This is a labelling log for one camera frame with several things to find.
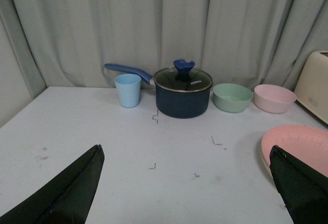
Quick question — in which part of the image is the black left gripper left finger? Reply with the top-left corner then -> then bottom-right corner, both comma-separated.
1,145 -> 105,223

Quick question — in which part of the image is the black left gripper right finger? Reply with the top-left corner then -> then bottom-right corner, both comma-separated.
270,145 -> 327,223

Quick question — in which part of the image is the pink plastic plate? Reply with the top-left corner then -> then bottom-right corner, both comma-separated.
261,125 -> 327,176

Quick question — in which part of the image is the beige plastic plate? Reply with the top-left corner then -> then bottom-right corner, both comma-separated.
260,149 -> 273,178

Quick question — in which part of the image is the pink plastic bowl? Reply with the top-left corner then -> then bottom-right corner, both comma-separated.
254,84 -> 297,114

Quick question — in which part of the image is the cream two-slot toaster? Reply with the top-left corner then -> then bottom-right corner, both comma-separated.
294,51 -> 327,123

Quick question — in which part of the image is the green plastic bowl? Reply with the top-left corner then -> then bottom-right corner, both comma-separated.
213,83 -> 253,113

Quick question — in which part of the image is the light blue plastic cup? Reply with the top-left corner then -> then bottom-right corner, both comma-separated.
115,74 -> 141,108

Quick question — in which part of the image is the dark blue saucepan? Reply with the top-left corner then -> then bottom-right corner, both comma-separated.
104,63 -> 211,119

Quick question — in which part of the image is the glass lid blue knob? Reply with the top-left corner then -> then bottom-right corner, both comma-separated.
153,59 -> 213,93

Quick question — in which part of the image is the grey curtain backdrop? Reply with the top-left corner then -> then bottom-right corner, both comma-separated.
1,0 -> 327,125

